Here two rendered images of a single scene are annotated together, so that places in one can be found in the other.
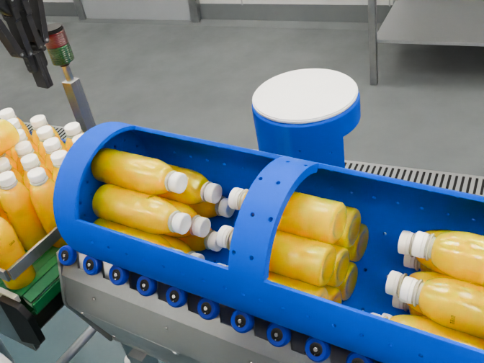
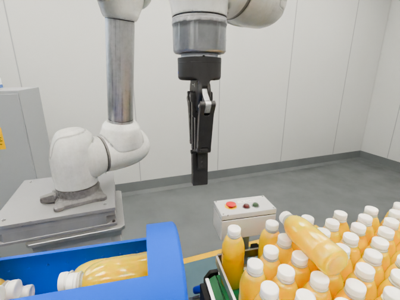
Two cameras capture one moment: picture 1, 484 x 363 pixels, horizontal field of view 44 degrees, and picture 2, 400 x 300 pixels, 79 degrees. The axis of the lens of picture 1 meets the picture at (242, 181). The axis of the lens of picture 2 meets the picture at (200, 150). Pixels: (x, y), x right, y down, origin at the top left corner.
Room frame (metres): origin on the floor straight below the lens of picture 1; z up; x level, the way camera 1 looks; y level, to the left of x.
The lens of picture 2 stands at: (1.34, -0.01, 1.54)
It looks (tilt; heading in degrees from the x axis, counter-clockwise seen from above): 17 degrees down; 130
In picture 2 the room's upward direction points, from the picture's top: straight up
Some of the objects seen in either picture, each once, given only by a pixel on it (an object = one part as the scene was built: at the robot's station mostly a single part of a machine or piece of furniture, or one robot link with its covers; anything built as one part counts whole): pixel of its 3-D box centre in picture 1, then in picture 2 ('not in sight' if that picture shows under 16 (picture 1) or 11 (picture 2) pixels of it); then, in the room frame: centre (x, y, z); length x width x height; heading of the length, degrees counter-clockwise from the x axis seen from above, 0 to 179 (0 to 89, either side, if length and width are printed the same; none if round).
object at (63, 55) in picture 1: (60, 52); not in sight; (1.59, 0.43, 1.18); 0.06 x 0.06 x 0.05
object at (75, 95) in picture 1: (122, 224); not in sight; (1.59, 0.43, 0.55); 0.04 x 0.04 x 1.10; 53
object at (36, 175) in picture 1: (37, 175); (255, 266); (1.13, 0.45, 1.09); 0.04 x 0.04 x 0.02
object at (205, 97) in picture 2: not in sight; (204, 96); (1.08, 0.31, 1.51); 0.05 x 0.02 x 0.05; 143
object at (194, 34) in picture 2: not in sight; (199, 38); (1.05, 0.33, 1.60); 0.09 x 0.09 x 0.06
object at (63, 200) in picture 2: not in sight; (72, 190); (0.40, 0.33, 1.10); 0.22 x 0.18 x 0.06; 72
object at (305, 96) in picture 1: (304, 94); not in sight; (1.38, -0.20, 1.03); 0.28 x 0.28 x 0.01
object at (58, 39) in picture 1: (55, 37); not in sight; (1.59, 0.43, 1.23); 0.06 x 0.06 x 0.04
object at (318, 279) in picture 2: (23, 148); (319, 280); (1.27, 0.50, 1.09); 0.04 x 0.04 x 0.02
